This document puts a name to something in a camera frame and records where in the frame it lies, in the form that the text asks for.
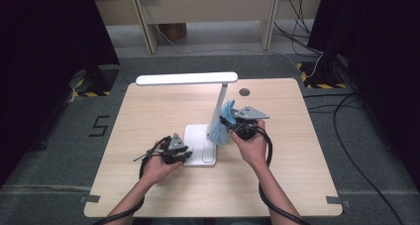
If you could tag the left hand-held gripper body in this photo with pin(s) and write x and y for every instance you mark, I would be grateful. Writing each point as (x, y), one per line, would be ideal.
(175, 145)

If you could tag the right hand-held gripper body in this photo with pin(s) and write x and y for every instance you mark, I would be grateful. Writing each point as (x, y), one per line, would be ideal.
(249, 114)

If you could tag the blue striped cloth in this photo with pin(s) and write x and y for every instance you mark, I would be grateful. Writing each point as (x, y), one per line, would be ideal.
(219, 135)

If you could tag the white desk lamp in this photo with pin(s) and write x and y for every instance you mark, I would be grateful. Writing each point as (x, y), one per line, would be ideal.
(198, 139)

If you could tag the person's left hand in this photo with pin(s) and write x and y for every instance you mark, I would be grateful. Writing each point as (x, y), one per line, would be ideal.
(157, 168)

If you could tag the person's right hand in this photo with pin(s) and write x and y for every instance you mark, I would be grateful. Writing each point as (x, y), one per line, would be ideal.
(252, 150)

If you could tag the round dark table grommet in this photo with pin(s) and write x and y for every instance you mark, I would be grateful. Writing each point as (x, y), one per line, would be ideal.
(244, 92)

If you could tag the black stand base striped tape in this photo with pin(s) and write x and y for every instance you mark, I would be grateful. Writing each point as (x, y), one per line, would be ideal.
(99, 81)
(322, 76)

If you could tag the grey tape piece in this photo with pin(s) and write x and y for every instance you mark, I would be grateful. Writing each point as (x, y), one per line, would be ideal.
(336, 200)
(89, 199)

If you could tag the brown cardboard box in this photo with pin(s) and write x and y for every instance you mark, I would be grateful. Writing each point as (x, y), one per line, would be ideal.
(173, 31)

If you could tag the beige wooden desk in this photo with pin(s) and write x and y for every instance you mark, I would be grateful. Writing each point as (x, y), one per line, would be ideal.
(204, 10)

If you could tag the black curtain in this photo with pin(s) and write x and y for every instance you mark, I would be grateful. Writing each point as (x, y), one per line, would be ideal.
(383, 69)
(43, 69)

